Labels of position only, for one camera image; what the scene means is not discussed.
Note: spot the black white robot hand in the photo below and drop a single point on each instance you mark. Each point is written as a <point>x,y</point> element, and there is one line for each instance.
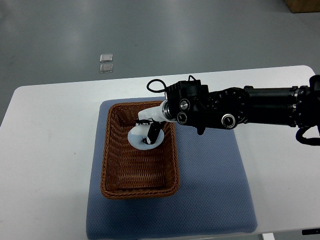
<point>153,117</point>

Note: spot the brown wicker basket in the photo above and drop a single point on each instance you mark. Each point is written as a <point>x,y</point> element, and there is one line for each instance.
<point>130,173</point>

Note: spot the lower metal floor plate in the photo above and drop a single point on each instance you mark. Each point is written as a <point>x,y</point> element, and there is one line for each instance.
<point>106,68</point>

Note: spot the blue fabric mat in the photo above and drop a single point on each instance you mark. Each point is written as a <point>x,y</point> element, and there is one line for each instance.
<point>213,197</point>

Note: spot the metal floor plate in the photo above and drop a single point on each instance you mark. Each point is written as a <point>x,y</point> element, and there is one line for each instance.
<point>106,68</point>
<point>106,57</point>

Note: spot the white table leg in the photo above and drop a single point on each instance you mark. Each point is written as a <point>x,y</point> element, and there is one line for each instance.
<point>268,236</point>

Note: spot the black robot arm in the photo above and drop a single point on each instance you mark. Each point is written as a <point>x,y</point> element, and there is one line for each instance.
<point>190,103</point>

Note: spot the brown cardboard box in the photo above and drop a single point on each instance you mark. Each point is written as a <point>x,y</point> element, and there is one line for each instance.
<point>303,6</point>

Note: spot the upper metal floor plate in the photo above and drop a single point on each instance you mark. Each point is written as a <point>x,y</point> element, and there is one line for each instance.
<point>106,57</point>

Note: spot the light blue plush toy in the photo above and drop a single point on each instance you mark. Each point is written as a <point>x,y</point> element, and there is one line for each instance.
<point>137,138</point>

